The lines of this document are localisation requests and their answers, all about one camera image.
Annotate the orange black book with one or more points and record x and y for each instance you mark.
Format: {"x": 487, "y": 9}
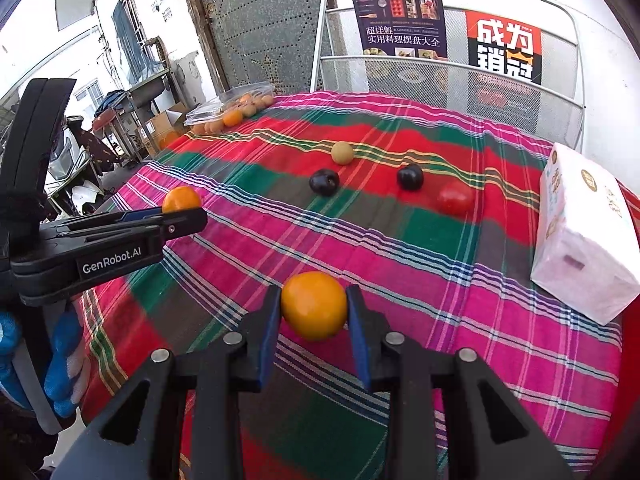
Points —
{"x": 505, "y": 45}

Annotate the red tomato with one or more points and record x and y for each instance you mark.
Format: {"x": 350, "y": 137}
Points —
{"x": 455, "y": 198}

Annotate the studded metal door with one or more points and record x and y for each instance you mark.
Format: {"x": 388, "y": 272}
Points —
{"x": 260, "y": 20}

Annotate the dark purple plum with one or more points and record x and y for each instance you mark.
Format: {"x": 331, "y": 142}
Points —
{"x": 324, "y": 181}
{"x": 410, "y": 176}

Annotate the clear plastic clamshell container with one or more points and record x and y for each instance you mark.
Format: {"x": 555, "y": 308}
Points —
{"x": 240, "y": 92}

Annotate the white pink tissue pack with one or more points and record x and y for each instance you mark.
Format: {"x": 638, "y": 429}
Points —
{"x": 580, "y": 240}

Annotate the plaid tablecloth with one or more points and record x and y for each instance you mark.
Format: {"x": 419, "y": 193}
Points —
{"x": 400, "y": 270}

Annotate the white metal mesh chair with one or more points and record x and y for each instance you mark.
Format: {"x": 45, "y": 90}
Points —
{"x": 345, "y": 75}

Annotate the grey metal workbench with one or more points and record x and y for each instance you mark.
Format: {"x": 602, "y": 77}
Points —
{"x": 150, "y": 87}

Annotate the pile of small brown kiwis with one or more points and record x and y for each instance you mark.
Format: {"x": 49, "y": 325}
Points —
{"x": 252, "y": 107}

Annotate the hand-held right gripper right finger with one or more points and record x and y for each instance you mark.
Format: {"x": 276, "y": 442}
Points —
{"x": 360, "y": 340}

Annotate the brown cardboard carton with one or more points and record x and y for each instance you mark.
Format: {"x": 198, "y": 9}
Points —
{"x": 165, "y": 122}

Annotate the dark cookbook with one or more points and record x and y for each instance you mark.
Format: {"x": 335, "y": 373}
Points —
{"x": 400, "y": 25}

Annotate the person's left hand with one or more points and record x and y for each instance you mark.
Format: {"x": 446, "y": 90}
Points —
{"x": 62, "y": 350}

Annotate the window with blue curtain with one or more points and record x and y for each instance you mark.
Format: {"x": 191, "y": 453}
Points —
{"x": 127, "y": 30}

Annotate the small orange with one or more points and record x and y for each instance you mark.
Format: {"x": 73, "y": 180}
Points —
{"x": 232, "y": 117}

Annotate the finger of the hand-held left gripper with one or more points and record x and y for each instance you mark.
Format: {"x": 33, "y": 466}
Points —
{"x": 140, "y": 216}
{"x": 185, "y": 222}

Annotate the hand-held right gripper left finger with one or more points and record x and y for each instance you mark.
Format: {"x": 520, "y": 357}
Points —
{"x": 267, "y": 340}

